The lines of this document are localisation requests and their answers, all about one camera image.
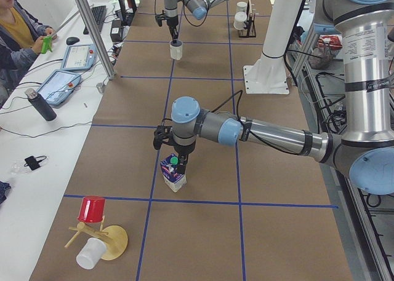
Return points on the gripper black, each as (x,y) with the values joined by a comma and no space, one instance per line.
(183,149)
(171,20)

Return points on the white plastic mug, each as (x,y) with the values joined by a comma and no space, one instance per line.
(176,49)

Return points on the blue milk carton green cap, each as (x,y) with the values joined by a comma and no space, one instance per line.
(173,179)

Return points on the lower white cup on rack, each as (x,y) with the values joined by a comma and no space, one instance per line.
(240,20)

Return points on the white cup on rack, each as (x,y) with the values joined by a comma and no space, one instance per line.
(240,20)
(241,6)

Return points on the upper white cup on rack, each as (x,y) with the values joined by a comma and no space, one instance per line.
(241,6)

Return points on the red plastic cup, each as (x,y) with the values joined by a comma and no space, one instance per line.
(91,210)

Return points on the white cup on wooden stand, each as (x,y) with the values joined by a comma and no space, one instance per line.
(91,253)

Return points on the black box on desk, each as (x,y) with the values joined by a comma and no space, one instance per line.
(116,33)

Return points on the black keyboard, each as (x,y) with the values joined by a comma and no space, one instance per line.
(99,14)

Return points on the far teach pendant tablet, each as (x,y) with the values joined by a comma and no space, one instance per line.
(79,57)

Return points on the teach pendant tablet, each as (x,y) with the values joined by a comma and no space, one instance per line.
(79,57)
(59,86)

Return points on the wooden mug tree stand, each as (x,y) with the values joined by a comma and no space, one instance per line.
(114,238)

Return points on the black computer mouse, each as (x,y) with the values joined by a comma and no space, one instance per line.
(72,40)

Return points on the near teach pendant tablet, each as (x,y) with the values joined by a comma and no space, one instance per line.
(59,86)

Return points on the green handheld object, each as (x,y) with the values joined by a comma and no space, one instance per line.
(46,44)

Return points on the person in yellow shirt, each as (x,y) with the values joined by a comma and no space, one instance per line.
(21,43)

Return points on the black water bottle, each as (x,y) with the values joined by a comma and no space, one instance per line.
(40,104)

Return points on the aluminium frame post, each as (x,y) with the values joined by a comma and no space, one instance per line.
(89,21)

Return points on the black wire cup rack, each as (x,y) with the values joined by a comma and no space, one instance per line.
(249,31)

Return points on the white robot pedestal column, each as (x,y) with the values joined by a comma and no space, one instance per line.
(268,74)

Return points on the small black device with cable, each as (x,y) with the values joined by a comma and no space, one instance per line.
(34,162)

